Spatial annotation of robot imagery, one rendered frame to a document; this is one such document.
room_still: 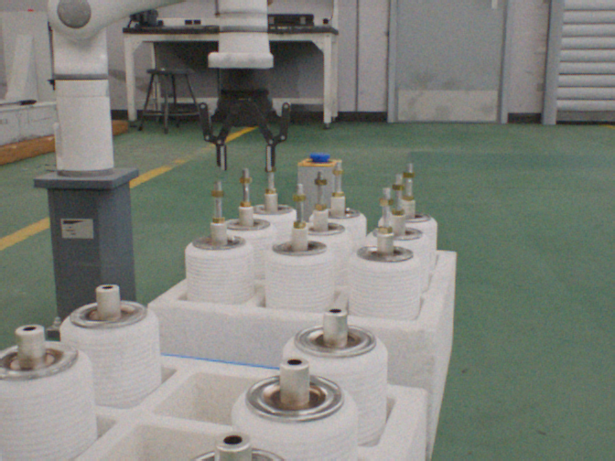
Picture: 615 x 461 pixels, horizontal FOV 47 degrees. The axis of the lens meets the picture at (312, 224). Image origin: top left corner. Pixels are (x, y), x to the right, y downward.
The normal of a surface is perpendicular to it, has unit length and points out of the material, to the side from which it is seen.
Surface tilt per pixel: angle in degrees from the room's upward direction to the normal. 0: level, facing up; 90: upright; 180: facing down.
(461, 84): 90
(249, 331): 90
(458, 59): 90
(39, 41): 90
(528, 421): 0
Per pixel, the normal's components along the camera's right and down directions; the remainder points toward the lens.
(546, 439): 0.00, -0.97
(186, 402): 0.96, 0.07
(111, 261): 0.62, 0.18
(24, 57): -0.10, -0.19
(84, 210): -0.07, 0.25
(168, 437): -0.29, 0.22
